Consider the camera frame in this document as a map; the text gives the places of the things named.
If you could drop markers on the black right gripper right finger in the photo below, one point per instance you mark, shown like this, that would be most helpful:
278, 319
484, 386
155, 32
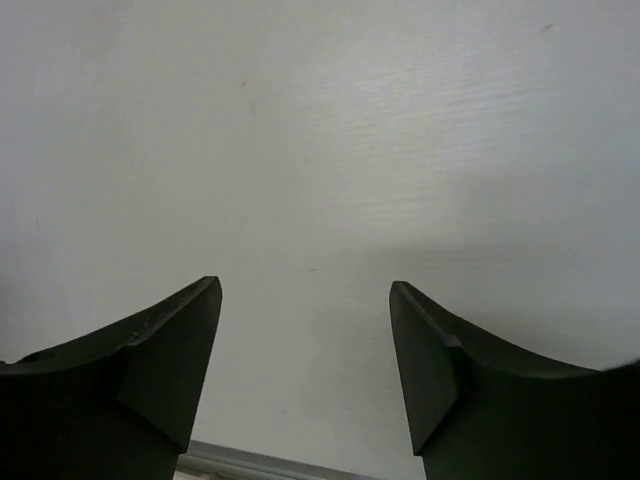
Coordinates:
480, 407

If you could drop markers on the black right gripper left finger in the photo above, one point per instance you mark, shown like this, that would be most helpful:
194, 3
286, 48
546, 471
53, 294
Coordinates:
117, 403

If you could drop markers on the aluminium table edge rail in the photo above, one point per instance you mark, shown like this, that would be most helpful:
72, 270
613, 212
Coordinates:
209, 461

